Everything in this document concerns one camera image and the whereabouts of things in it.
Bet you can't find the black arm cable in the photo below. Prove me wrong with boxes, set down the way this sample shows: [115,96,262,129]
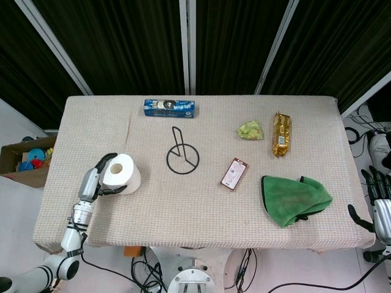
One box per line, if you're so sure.
[79,255,168,293]

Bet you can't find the black cable bundle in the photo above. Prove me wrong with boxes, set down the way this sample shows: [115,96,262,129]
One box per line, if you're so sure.
[233,248,258,289]

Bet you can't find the black wire stand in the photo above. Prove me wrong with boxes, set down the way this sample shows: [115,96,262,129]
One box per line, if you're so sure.
[166,126,200,175]

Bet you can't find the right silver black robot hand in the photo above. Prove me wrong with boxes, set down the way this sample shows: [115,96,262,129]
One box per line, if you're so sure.
[348,165,391,242]

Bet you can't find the green microfiber cloth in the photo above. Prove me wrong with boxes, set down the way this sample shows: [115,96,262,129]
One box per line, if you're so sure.
[260,175,334,229]

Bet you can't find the long black floor cable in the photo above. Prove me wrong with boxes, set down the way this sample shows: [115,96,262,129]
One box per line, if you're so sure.
[222,255,391,292]

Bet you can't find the orange block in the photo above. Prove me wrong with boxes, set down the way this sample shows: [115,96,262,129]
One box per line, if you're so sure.
[123,245,142,259]

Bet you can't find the beige waffle tablecloth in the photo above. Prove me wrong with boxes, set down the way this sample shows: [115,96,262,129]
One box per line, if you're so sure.
[32,95,376,254]

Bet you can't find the gold foil snack package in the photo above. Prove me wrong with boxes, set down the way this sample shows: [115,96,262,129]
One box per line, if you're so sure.
[271,112,293,158]

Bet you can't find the dark green curtain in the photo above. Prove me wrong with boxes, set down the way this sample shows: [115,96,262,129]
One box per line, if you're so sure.
[32,0,186,96]
[0,0,88,131]
[194,0,290,95]
[261,0,391,114]

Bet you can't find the blue toy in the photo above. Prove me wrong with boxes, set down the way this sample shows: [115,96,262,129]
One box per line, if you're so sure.
[18,148,46,172]

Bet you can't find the white partition post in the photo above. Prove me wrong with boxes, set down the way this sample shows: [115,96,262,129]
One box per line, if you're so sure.
[21,0,94,96]
[339,71,391,118]
[179,0,197,95]
[254,0,300,95]

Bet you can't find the black floor cables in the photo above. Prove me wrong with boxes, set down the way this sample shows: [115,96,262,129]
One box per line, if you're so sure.
[344,103,391,158]

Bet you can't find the silver white robot base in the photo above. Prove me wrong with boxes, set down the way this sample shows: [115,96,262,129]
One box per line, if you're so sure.
[148,246,235,293]

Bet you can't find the white toilet paper roll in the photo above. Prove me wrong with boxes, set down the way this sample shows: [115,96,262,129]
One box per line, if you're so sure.
[99,153,142,196]

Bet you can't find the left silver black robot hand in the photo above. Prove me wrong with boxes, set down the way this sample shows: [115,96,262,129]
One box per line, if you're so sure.
[78,152,128,204]

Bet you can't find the red card box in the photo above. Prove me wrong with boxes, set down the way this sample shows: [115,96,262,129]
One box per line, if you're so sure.
[219,157,249,192]

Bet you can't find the blue cookie box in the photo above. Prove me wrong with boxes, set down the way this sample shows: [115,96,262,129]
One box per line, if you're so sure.
[143,98,197,118]

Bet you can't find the brown cardboard box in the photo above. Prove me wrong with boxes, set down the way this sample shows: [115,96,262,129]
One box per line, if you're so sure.
[0,136,57,189]

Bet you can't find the green snack bag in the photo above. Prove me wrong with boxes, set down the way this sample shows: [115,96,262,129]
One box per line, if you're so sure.
[237,120,265,142]

